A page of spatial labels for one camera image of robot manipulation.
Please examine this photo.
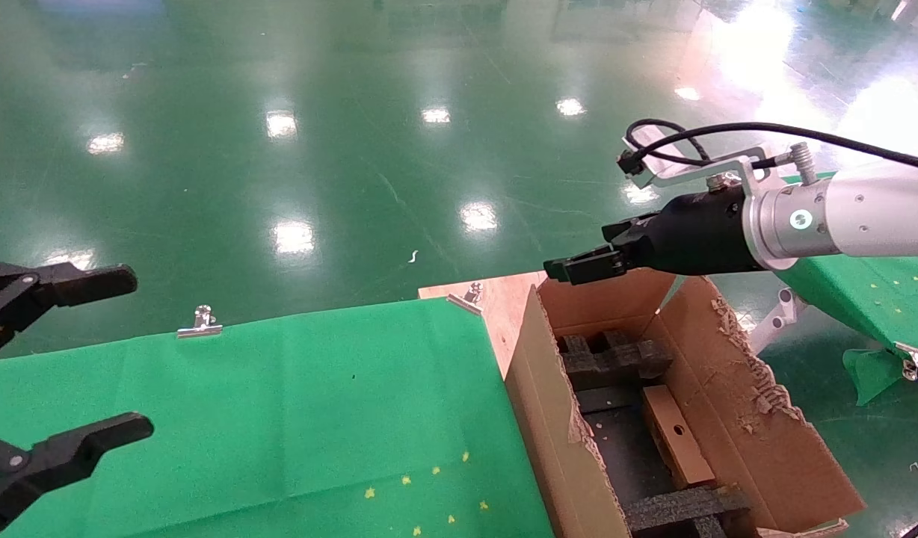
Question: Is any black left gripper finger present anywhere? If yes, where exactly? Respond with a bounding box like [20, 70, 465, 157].
[0, 262, 139, 362]
[0, 412, 155, 536]

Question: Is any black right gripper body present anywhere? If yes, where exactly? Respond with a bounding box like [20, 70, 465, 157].
[614, 186, 763, 276]

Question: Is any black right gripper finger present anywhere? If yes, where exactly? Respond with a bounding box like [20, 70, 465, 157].
[602, 212, 659, 244]
[543, 244, 632, 286]

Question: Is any small brown cardboard box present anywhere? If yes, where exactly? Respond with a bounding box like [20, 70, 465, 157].
[642, 385, 718, 489]

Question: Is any large open cardboard carton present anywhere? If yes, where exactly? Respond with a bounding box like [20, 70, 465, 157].
[504, 269, 868, 538]

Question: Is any black foam insert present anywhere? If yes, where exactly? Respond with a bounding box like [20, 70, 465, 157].
[560, 331, 674, 392]
[623, 484, 751, 538]

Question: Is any large green table cloth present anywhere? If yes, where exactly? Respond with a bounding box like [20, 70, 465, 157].
[0, 297, 554, 538]

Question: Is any green cloth with loose corner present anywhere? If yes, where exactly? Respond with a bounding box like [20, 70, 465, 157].
[773, 172, 918, 409]

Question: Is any silver camera mount bracket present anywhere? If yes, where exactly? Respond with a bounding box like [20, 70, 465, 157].
[642, 142, 819, 192]

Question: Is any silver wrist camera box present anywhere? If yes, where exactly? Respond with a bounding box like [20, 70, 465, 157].
[637, 134, 703, 180]

